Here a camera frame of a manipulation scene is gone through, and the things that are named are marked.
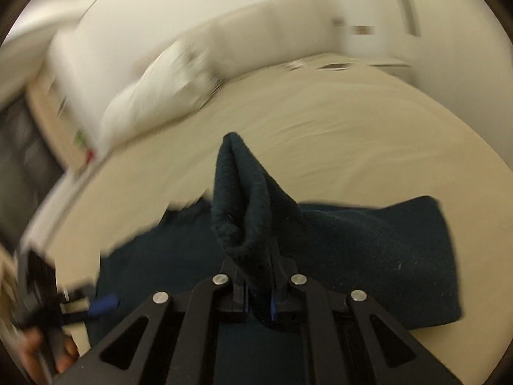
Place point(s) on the dark teal knit sweater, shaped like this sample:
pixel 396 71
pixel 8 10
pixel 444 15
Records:
pixel 360 248

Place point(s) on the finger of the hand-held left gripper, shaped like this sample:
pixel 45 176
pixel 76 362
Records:
pixel 105 304

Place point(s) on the red box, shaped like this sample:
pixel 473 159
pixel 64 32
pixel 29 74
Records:
pixel 90 154

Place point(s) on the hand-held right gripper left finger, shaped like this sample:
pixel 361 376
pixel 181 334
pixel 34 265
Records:
pixel 236 293

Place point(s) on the wall shelf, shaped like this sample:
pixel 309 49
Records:
pixel 52 104

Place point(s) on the wall socket plate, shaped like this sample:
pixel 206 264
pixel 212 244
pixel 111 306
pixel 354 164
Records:
pixel 360 29

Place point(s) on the person's left hand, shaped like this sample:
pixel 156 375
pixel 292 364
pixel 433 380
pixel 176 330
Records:
pixel 32 349

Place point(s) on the green box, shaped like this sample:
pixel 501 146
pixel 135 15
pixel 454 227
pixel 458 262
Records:
pixel 82 137

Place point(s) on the bed with beige sheet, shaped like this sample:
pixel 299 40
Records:
pixel 320 128

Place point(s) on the white pillow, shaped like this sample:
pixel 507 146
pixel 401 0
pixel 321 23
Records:
pixel 156 92

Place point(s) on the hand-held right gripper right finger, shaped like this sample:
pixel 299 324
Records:
pixel 274 308

